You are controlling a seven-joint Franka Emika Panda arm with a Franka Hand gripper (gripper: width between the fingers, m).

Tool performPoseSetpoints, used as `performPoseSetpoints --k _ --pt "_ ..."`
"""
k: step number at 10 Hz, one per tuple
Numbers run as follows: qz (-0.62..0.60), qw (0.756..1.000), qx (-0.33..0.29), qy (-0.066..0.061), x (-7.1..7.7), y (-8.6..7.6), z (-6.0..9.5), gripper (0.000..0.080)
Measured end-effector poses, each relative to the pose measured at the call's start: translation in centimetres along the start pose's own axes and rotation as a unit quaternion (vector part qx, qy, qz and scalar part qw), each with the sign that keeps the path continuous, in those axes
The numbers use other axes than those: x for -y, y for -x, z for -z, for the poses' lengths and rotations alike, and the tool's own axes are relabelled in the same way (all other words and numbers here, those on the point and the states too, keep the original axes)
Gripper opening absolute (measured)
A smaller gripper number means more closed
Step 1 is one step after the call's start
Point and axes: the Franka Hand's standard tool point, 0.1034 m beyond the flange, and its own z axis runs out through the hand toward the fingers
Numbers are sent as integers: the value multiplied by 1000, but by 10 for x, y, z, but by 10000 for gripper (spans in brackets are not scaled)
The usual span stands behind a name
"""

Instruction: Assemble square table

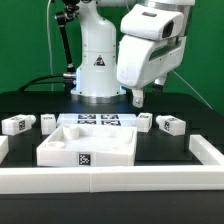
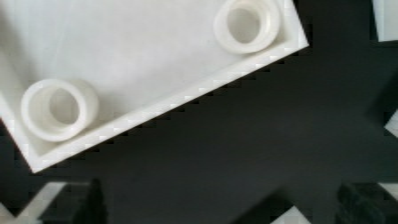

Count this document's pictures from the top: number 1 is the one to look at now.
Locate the white marker base plate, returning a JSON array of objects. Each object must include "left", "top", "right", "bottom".
[{"left": 57, "top": 113, "right": 136, "bottom": 126}]

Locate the white cable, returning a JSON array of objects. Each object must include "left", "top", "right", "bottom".
[{"left": 46, "top": 0, "right": 55, "bottom": 92}]

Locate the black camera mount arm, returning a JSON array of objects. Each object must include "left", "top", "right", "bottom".
[{"left": 54, "top": 0, "right": 81, "bottom": 79}]

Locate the white U-shaped obstacle fence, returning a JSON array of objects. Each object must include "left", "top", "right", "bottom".
[{"left": 0, "top": 135, "right": 224, "bottom": 194}]

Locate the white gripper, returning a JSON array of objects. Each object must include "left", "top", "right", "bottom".
[{"left": 117, "top": 35, "right": 186, "bottom": 108}]

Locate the white square table top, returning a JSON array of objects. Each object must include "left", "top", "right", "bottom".
[{"left": 36, "top": 124, "right": 137, "bottom": 167}]

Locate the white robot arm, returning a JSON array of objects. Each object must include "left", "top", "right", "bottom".
[{"left": 71, "top": 0, "right": 195, "bottom": 107}]

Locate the black cable bundle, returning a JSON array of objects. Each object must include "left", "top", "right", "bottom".
[{"left": 17, "top": 73, "right": 77, "bottom": 93}]

